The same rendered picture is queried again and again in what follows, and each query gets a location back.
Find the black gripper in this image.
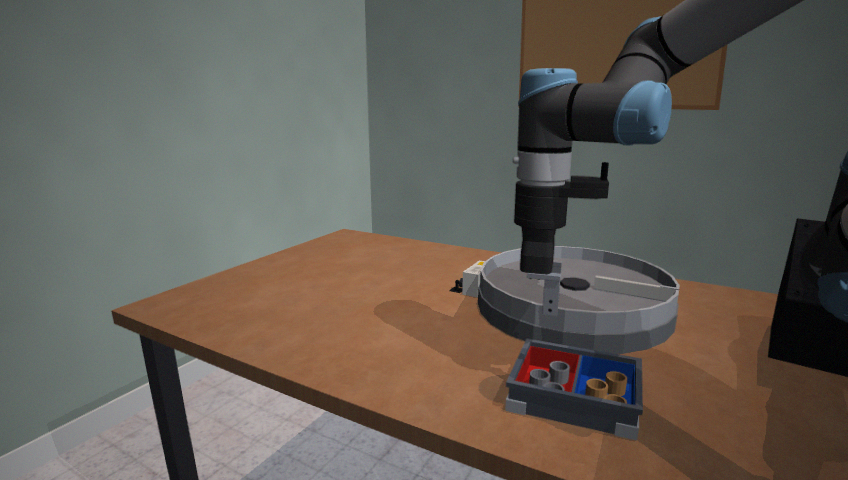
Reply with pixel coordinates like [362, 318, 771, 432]
[513, 151, 609, 317]

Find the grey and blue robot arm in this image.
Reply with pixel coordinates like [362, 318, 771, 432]
[518, 0, 848, 323]

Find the red and blue divided bin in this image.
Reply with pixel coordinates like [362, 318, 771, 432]
[505, 339, 643, 440]

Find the grey round turntable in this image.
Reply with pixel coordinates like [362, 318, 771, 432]
[449, 246, 680, 354]

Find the bronze bushing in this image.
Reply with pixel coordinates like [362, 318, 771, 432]
[585, 379, 608, 398]
[604, 394, 627, 403]
[605, 371, 627, 396]

